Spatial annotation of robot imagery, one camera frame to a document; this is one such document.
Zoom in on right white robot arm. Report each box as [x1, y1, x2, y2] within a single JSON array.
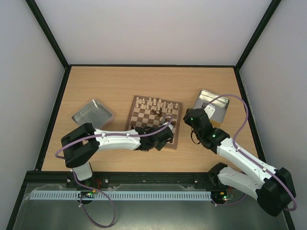
[[183, 108, 297, 217]]

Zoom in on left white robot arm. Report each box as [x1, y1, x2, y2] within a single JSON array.
[[56, 121, 173, 181]]

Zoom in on wooden chess board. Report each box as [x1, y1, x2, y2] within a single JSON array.
[[125, 95, 183, 149]]

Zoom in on gold tin box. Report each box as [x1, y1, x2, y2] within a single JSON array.
[[193, 89, 230, 127]]

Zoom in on silver tin lid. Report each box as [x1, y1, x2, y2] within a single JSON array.
[[71, 99, 113, 129]]

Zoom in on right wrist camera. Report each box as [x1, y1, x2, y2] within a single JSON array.
[[202, 103, 215, 119]]

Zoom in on black mounting rail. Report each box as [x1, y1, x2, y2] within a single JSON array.
[[23, 171, 229, 191]]

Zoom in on black enclosure frame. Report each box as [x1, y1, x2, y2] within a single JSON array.
[[6, 0, 282, 230]]

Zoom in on light blue cable duct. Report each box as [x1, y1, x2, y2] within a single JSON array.
[[29, 190, 212, 201]]

